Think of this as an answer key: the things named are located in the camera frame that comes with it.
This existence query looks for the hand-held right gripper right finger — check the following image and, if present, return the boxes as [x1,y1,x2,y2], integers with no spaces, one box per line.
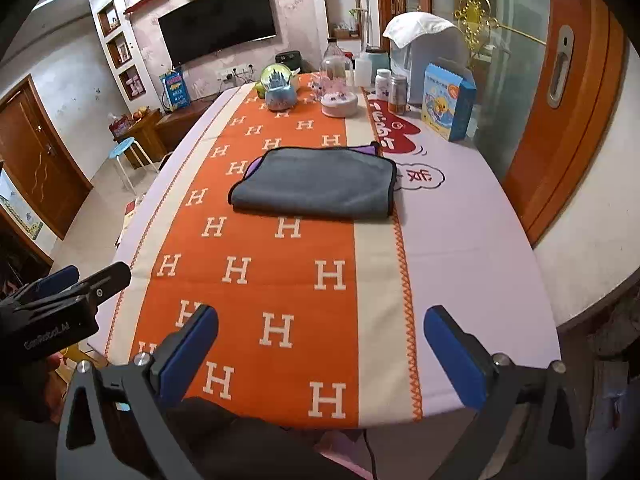
[424,305,588,480]

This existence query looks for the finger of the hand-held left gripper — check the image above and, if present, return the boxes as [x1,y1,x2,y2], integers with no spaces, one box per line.
[30,266,81,297]
[75,261,132,306]

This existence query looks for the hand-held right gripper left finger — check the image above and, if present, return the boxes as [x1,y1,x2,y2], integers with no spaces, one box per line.
[56,304,221,480]

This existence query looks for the grey towel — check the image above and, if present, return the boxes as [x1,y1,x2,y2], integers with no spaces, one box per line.
[228,146,398,221]

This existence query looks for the person's dark clothing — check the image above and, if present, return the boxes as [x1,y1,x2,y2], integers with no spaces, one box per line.
[165,395,373,480]

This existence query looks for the white printed tablecloth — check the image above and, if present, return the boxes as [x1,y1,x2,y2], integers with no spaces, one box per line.
[85,80,563,431]

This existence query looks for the orange patterned blanket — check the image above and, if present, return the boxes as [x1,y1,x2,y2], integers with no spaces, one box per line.
[102,72,425,431]

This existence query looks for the brown wooden door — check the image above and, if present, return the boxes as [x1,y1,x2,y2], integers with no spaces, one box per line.
[0,74,93,241]

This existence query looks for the blue round stool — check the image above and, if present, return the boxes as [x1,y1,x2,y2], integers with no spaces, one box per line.
[107,136,151,196]

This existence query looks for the wooden low cabinet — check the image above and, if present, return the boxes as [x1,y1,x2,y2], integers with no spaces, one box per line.
[112,107,211,171]

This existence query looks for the purple cloth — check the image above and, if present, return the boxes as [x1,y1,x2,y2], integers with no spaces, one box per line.
[245,141,383,178]

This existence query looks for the blue toy box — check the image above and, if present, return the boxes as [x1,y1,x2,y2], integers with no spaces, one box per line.
[159,69,192,111]

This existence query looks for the orange wooden sliding door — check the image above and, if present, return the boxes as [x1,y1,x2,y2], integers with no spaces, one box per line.
[502,0,628,246]

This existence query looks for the blue printed box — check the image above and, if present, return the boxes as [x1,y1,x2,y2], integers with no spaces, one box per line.
[420,62,478,142]

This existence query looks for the blue castle snow globe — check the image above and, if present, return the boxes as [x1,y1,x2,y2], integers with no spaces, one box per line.
[260,64,296,112]

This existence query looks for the brown spice jar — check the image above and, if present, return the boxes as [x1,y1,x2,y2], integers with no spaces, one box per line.
[389,75,409,116]

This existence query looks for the glass dome music box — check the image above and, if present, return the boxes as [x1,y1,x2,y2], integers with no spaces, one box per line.
[319,55,360,118]

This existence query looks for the red floating shelf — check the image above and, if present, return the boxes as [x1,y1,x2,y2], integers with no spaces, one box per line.
[122,0,172,15]

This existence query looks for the small black appliance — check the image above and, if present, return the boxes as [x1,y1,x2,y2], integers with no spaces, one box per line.
[274,50,302,73]

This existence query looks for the white plastic jar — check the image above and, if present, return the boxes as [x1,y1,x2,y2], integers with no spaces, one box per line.
[354,47,391,92]

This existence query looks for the pale blue water dispenser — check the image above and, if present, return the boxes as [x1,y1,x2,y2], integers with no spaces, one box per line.
[387,25,473,106]

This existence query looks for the clear glass jar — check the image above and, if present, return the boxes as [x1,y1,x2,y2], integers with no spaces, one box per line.
[324,37,351,68]

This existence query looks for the white cloth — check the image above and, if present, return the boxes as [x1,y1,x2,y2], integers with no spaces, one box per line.
[382,11,453,46]

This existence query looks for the gold hanging ornament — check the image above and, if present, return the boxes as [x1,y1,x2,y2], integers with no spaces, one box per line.
[452,0,548,61]

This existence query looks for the wall poster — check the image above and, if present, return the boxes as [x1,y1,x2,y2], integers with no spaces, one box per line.
[0,167,43,241]

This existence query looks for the wall niche shelves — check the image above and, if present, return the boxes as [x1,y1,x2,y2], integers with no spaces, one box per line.
[320,0,363,41]
[97,0,147,102]

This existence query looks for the wall power sockets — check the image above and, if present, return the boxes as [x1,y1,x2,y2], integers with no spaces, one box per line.
[215,62,256,81]

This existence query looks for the black wall television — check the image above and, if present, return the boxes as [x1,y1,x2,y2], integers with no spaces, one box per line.
[157,0,277,67]

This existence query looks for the silver door handle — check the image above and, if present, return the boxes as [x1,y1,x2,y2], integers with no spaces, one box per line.
[546,25,575,108]

